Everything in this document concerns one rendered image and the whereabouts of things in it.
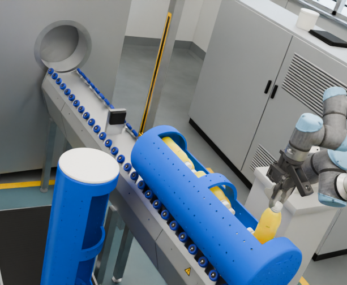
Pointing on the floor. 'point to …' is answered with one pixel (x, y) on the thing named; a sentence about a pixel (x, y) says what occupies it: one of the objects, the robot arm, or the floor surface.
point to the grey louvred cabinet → (274, 98)
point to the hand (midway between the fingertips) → (277, 205)
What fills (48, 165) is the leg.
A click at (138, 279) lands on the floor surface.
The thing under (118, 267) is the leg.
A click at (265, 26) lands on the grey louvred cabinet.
